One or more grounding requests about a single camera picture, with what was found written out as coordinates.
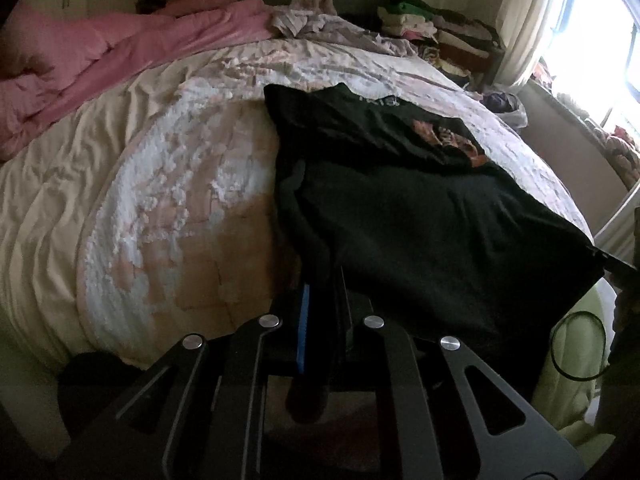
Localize pink white patterned bedspread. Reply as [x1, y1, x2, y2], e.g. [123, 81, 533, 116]
[1, 40, 587, 368]

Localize cream window curtain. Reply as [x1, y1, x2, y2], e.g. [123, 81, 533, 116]
[495, 0, 558, 90]

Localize stack of folded clothes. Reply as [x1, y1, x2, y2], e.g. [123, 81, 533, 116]
[378, 0, 504, 90]

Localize black cable loop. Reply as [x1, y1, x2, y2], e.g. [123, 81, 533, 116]
[549, 310, 609, 382]

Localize white plastic bag with clothes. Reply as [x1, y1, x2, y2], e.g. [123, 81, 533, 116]
[480, 91, 528, 130]

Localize black sweater orange pink patches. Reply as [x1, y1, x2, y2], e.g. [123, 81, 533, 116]
[264, 84, 602, 399]

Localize lavender crumpled garment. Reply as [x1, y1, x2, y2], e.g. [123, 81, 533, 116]
[271, 0, 419, 58]

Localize pink comforter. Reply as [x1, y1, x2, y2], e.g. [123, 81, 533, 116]
[1, 0, 276, 162]

